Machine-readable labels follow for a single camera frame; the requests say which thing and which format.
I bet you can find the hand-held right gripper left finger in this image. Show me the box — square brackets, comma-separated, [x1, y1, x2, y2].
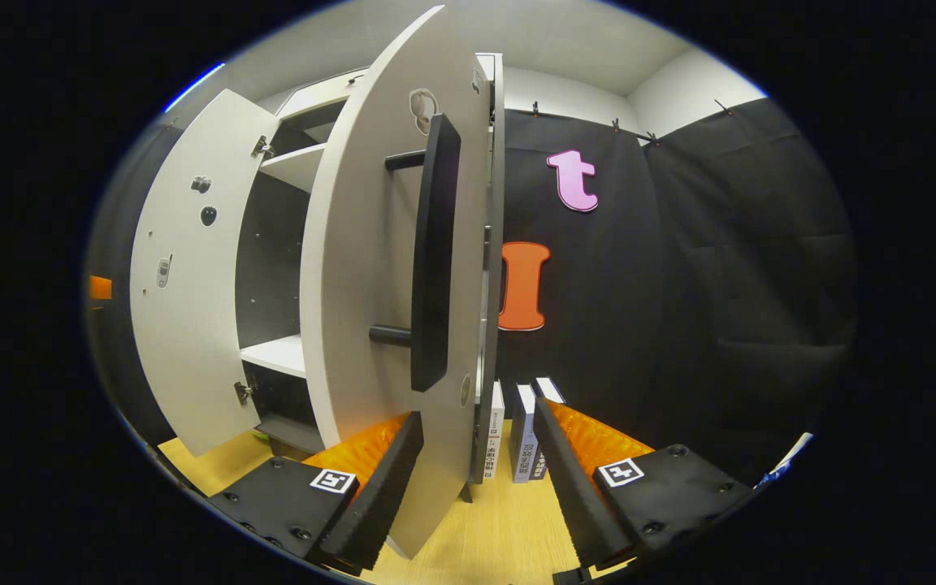
[208, 410, 426, 574]

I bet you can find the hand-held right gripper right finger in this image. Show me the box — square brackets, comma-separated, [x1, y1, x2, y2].
[533, 396, 757, 570]

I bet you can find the white cabinet door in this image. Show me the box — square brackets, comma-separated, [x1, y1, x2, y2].
[128, 88, 282, 457]
[299, 4, 493, 560]

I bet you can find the white and grey cabinet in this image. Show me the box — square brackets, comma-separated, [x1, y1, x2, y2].
[234, 53, 506, 488]

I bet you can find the white cabinet shelf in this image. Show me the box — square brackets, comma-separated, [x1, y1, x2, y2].
[240, 335, 307, 379]
[259, 144, 327, 193]

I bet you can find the black backdrop cloth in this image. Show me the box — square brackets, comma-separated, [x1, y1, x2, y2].
[82, 97, 859, 488]

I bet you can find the white cabinet flap panel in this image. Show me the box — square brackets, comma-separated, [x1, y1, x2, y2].
[277, 69, 367, 119]

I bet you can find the black bar door handle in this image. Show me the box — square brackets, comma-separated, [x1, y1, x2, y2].
[369, 114, 462, 393]

